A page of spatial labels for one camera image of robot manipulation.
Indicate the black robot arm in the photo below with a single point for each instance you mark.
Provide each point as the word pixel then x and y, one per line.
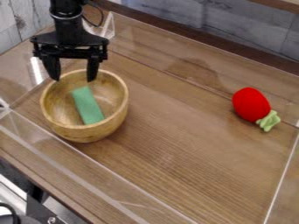
pixel 69 8

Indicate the black metal table bracket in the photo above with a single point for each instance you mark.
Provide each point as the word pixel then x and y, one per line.
pixel 41 214

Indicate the clear acrylic tray wall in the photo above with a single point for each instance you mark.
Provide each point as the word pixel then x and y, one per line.
pixel 110 186

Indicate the brown wooden bowl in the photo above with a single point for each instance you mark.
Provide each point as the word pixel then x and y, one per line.
pixel 59 110

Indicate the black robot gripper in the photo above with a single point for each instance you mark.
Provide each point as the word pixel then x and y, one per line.
pixel 70 42

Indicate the green foam stick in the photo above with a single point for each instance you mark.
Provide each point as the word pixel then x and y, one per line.
pixel 87 106

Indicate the red plush strawberry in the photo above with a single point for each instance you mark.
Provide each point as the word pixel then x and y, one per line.
pixel 254 109

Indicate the clear acrylic corner bracket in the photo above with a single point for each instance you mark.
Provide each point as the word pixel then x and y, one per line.
pixel 106 31

